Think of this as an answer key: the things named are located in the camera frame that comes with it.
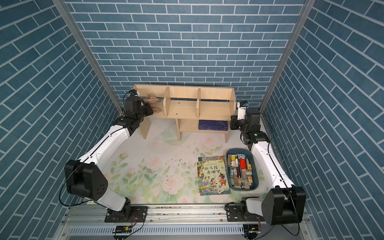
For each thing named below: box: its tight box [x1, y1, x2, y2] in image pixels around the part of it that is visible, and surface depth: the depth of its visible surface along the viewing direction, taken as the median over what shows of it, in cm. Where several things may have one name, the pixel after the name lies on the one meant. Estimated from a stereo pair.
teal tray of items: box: [226, 148, 260, 191], surface depth 88 cm
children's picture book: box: [197, 156, 231, 196], surface depth 87 cm
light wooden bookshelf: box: [133, 84, 237, 143], surface depth 88 cm
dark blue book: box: [198, 119, 228, 131], surface depth 94 cm
